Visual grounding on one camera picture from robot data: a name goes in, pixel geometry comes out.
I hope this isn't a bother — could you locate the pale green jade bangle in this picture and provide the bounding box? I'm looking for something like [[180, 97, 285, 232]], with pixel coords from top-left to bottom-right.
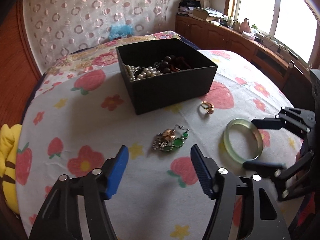
[[222, 118, 264, 165]]

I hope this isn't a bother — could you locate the green stone bracelet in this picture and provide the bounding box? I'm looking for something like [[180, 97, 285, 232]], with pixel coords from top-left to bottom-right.
[[152, 125, 190, 153]]

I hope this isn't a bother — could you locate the black jewelry box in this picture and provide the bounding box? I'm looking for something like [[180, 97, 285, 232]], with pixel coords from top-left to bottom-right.
[[116, 38, 217, 115]]

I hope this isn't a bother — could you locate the wooden cabinet counter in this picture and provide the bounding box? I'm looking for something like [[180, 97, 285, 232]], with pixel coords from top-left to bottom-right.
[[175, 15, 311, 89]]

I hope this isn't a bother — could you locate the rose gold flower brooch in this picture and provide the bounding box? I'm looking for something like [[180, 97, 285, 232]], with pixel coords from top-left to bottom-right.
[[162, 129, 176, 142]]

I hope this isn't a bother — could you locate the pink bottle on counter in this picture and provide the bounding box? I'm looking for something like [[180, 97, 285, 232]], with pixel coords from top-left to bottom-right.
[[239, 18, 251, 33]]

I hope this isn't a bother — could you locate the yellow plush toy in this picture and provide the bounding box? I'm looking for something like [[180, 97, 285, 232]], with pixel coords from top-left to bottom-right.
[[0, 124, 22, 215]]

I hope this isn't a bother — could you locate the strawberry print bed sheet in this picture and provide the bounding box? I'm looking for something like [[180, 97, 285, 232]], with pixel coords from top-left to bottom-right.
[[16, 51, 291, 239]]

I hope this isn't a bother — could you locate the stack of books and papers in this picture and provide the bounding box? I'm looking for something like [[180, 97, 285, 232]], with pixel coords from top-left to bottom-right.
[[192, 7, 223, 21]]

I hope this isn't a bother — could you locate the dark clothes pile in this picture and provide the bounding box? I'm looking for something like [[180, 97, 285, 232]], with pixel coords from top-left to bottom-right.
[[177, 0, 201, 17]]

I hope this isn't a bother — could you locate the wooden wardrobe panel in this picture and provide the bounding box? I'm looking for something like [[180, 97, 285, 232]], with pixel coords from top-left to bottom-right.
[[1, 0, 41, 127]]

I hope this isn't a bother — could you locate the floral quilt blanket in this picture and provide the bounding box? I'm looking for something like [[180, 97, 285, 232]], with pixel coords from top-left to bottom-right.
[[47, 30, 181, 76]]

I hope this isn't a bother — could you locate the blue lace tissue box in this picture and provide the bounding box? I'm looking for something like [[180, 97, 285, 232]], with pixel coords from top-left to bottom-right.
[[108, 25, 133, 41]]

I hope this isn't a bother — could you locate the pink circle lace curtain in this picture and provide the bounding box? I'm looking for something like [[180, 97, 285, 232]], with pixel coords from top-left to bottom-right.
[[23, 0, 170, 72]]

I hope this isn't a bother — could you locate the gold pearl ring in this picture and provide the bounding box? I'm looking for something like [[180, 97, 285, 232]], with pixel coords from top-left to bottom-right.
[[199, 100, 215, 115]]

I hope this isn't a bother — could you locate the window with wooden frame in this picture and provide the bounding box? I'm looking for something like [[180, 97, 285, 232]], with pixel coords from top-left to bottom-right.
[[226, 0, 319, 68]]

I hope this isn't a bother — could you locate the dark wooden bead bracelet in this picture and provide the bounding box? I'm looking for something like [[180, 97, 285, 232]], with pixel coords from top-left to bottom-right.
[[154, 56, 176, 73]]

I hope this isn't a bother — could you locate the white pearl necklace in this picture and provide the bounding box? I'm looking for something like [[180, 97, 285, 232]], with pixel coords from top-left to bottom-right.
[[124, 64, 162, 82]]

